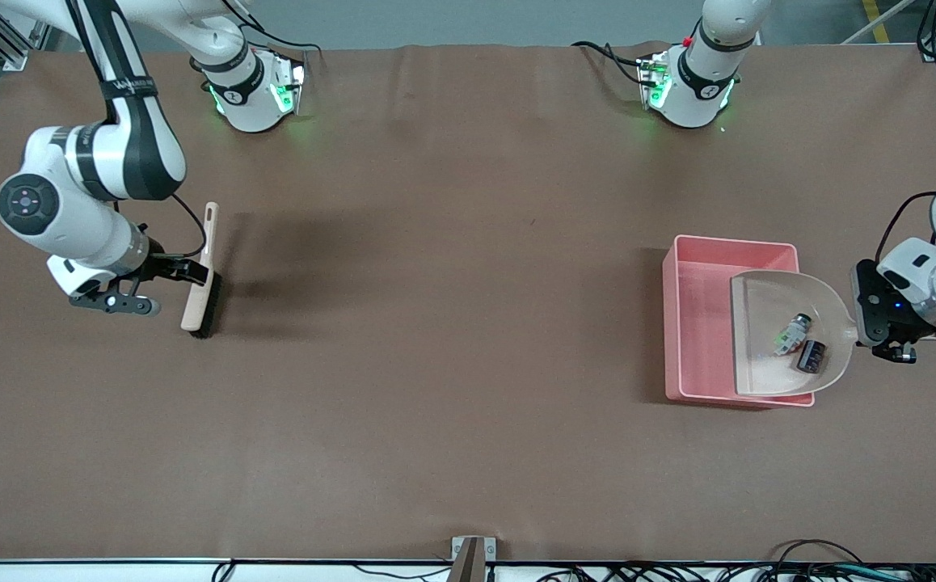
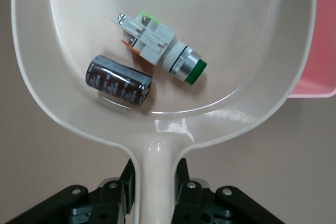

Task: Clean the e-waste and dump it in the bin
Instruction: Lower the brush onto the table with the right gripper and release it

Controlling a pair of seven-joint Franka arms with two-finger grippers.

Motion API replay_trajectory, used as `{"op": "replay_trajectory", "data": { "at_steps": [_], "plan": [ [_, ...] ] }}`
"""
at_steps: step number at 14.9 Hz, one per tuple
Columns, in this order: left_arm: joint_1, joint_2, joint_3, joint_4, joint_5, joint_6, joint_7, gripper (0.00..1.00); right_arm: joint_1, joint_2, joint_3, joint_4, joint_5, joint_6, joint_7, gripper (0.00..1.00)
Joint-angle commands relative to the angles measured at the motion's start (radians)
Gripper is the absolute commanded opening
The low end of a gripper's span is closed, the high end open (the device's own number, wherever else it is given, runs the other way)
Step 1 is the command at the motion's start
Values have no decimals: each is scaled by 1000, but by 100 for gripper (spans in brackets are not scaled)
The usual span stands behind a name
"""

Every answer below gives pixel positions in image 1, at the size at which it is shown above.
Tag beige hand brush black bristles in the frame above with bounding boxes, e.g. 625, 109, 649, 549
180, 201, 223, 339

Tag dark brown electronic component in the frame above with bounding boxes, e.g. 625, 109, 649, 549
796, 339, 828, 374

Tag white orange electronic component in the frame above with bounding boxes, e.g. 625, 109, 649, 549
774, 314, 813, 356

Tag beige plastic dustpan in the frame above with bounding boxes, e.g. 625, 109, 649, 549
729, 269, 861, 399

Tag pink plastic bin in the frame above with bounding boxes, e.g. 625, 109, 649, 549
662, 234, 816, 409

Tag metal base connector plate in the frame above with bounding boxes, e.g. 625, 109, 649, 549
636, 50, 672, 110
272, 50, 309, 116

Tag brown table cover mat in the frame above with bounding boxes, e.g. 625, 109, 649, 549
0, 42, 936, 564

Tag black base cable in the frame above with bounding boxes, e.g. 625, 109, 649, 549
571, 39, 648, 86
226, 0, 323, 54

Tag black cable bundle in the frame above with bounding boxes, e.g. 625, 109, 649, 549
533, 540, 936, 582

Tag metal table edge bracket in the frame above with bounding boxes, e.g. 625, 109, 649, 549
446, 536, 498, 582

